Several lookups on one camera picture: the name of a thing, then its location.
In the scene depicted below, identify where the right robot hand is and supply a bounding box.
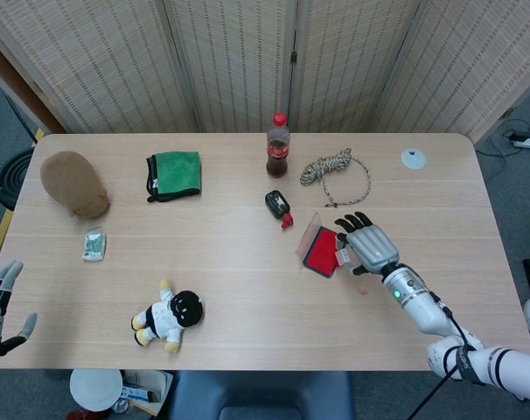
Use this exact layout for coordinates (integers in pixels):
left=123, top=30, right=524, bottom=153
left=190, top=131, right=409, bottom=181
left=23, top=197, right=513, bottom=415
left=333, top=212, right=401, bottom=277

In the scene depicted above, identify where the red case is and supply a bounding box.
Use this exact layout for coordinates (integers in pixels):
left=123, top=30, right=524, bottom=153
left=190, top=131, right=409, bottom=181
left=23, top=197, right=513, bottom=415
left=295, top=212, right=343, bottom=280

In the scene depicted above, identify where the white round grommet cover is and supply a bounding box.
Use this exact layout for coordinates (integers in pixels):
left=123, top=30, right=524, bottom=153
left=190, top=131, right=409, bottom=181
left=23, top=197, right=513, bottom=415
left=401, top=148, right=428, bottom=171

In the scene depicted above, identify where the black red small device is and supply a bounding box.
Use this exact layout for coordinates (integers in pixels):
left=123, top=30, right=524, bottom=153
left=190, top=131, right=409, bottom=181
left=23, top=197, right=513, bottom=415
left=264, top=189, right=296, bottom=230

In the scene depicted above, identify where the white round lid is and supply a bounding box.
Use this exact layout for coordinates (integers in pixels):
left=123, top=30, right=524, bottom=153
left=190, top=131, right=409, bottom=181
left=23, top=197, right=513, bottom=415
left=69, top=369, right=124, bottom=413

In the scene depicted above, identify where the small green white packet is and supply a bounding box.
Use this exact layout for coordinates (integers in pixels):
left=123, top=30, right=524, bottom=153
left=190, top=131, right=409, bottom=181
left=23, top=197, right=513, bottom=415
left=81, top=226, right=108, bottom=263

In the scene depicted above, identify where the cola bottle red cap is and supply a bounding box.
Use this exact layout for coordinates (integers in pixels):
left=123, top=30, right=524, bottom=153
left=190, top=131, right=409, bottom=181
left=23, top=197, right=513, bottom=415
left=266, top=111, right=291, bottom=179

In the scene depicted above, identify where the brown plush toy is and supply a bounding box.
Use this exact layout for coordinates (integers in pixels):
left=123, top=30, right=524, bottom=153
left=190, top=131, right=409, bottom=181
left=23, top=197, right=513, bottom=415
left=39, top=150, right=112, bottom=220

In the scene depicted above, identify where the open cardboard box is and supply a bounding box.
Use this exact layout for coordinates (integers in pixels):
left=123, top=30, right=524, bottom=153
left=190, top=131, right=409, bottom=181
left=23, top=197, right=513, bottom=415
left=115, top=369, right=175, bottom=417

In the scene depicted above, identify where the blue chair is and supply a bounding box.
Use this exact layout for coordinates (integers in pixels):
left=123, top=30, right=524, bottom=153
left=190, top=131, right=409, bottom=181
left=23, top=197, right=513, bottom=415
left=168, top=370, right=354, bottom=420

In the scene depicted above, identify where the black white plush doll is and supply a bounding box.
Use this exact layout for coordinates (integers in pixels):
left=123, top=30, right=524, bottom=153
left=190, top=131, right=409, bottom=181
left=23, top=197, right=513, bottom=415
left=130, top=278, right=206, bottom=355

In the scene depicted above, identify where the green folded cloth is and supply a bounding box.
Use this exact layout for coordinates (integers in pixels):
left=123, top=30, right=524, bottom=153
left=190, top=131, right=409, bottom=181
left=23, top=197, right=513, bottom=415
left=145, top=150, right=203, bottom=204

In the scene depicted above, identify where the woven folding screen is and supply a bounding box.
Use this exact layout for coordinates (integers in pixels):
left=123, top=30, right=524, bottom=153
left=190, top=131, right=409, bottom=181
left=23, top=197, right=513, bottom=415
left=0, top=0, right=530, bottom=145

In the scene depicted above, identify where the coiled braided rope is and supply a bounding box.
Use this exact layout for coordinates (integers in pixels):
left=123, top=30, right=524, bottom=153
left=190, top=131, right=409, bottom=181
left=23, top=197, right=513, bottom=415
left=299, top=147, right=372, bottom=208

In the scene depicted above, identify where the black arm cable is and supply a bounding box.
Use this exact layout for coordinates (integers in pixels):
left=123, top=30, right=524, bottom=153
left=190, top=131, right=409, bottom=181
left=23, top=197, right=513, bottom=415
left=407, top=269, right=485, bottom=420

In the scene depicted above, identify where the black coiled hose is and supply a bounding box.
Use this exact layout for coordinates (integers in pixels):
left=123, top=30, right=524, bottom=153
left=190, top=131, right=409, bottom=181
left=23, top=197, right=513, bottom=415
left=0, top=147, right=35, bottom=211

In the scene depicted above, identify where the black floor cable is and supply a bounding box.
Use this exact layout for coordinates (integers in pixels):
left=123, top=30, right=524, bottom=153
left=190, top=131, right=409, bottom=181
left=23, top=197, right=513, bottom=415
left=474, top=118, right=530, bottom=159

